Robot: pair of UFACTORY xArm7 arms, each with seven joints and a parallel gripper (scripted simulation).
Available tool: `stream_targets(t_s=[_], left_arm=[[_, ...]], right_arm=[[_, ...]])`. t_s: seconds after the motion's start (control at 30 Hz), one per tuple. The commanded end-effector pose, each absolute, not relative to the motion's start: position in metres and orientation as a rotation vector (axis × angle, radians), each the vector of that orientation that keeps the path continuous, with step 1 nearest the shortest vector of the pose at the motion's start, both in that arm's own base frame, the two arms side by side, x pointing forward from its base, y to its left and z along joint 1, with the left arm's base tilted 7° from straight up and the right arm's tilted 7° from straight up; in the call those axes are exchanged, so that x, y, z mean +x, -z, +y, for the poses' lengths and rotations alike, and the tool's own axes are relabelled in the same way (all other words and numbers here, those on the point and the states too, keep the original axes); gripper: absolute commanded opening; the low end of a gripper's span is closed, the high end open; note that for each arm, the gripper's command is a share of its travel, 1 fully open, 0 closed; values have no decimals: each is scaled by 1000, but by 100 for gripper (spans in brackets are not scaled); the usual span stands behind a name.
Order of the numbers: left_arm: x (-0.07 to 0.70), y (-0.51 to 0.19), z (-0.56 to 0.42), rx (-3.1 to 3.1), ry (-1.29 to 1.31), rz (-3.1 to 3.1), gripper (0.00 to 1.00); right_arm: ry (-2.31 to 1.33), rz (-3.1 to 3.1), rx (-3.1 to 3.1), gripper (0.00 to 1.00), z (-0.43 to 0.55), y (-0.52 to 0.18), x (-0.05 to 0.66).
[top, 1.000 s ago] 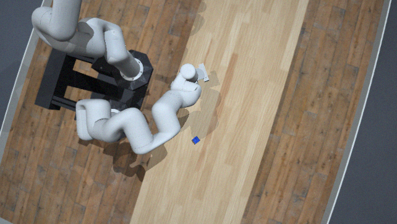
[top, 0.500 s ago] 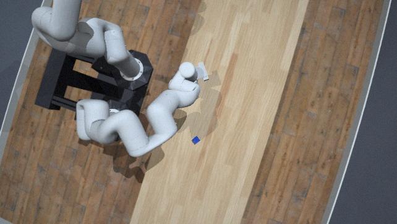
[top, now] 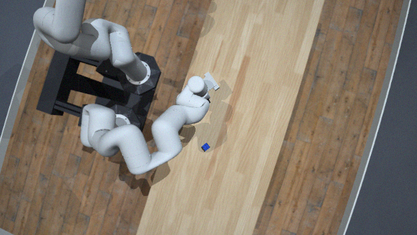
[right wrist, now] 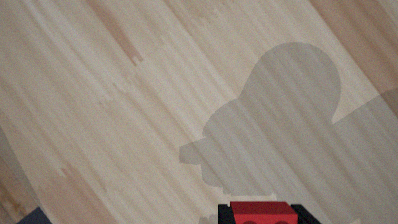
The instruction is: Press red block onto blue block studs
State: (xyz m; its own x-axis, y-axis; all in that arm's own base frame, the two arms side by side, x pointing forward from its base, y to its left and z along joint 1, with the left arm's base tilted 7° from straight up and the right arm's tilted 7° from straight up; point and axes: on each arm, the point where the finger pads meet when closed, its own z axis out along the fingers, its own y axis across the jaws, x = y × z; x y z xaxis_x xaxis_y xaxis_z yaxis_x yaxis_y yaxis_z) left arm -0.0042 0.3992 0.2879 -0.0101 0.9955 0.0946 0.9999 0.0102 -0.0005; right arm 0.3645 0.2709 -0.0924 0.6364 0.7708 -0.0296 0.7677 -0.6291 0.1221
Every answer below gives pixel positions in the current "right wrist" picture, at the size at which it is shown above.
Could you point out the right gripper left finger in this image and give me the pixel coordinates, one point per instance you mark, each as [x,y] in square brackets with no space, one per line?
[225,214]

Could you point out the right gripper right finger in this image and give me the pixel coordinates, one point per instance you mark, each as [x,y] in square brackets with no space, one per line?
[304,216]

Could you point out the red toy brick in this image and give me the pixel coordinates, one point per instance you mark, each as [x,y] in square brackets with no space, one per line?
[263,212]

